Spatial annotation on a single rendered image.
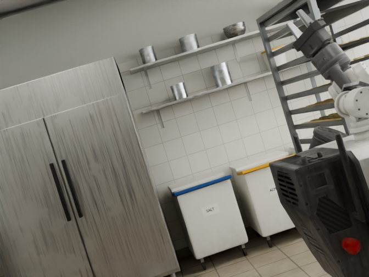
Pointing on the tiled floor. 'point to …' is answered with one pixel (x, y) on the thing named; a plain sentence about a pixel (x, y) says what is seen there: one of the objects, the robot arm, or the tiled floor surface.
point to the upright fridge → (78, 181)
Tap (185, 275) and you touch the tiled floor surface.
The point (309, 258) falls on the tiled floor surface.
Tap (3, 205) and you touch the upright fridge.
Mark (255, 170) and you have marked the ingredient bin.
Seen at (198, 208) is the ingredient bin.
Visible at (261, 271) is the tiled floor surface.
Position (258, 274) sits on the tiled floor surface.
